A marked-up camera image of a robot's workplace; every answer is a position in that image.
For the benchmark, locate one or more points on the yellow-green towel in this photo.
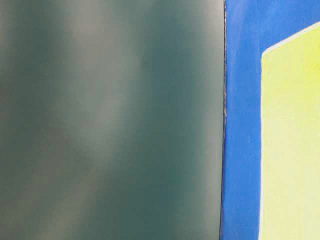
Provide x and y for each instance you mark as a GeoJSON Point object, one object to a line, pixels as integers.
{"type": "Point", "coordinates": [290, 138]}

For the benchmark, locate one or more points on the blue table cloth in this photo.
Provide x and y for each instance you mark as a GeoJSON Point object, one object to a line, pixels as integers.
{"type": "Point", "coordinates": [250, 27]}

